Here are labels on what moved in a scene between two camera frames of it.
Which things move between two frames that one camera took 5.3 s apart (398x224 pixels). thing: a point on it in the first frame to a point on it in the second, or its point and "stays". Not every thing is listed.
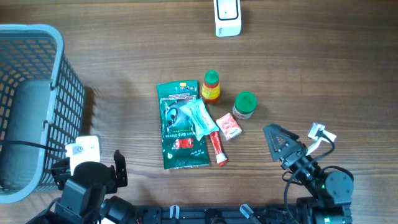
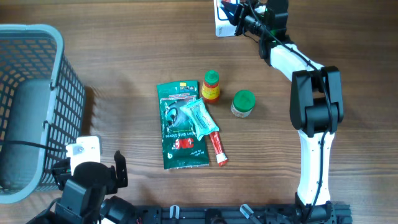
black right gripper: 290,151 to 239,11
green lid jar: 244,105 stays
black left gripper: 121,173 stays
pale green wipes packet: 200,118 stays
